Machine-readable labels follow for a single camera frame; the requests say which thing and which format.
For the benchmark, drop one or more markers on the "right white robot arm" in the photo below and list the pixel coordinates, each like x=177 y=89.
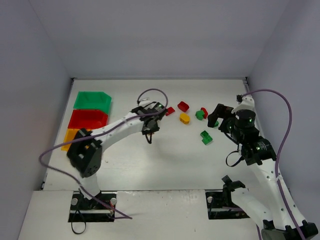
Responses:
x=281 y=220

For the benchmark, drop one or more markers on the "small red sloped lego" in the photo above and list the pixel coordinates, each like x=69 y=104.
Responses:
x=170 y=110

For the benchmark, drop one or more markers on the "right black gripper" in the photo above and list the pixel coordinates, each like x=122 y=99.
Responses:
x=222 y=114

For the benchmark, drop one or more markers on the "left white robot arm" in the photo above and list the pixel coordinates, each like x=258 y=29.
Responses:
x=86 y=155

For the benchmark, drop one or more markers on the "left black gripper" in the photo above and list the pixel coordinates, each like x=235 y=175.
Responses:
x=150 y=124

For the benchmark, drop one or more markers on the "red plastic bin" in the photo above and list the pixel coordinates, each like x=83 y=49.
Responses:
x=88 y=119

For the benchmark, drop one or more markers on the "green rounded lego brick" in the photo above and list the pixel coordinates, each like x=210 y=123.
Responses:
x=200 y=115

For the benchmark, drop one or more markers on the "green double lego brick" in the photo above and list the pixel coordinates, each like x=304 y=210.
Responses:
x=206 y=138

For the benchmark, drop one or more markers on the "red rounded lego brick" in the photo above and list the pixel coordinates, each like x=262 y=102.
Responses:
x=183 y=106

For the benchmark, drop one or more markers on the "yellow plastic bin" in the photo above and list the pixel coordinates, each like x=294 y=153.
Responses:
x=69 y=136

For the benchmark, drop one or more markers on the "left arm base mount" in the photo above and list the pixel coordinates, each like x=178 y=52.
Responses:
x=88 y=211

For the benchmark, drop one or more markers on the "green plastic bin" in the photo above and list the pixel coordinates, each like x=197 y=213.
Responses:
x=93 y=100

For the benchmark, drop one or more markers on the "yellow rounded lego brick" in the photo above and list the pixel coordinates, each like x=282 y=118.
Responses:
x=184 y=118

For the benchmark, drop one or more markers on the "red arch lego brick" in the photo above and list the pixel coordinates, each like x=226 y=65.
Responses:
x=205 y=112

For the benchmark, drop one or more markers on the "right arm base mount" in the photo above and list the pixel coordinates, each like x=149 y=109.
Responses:
x=219 y=209

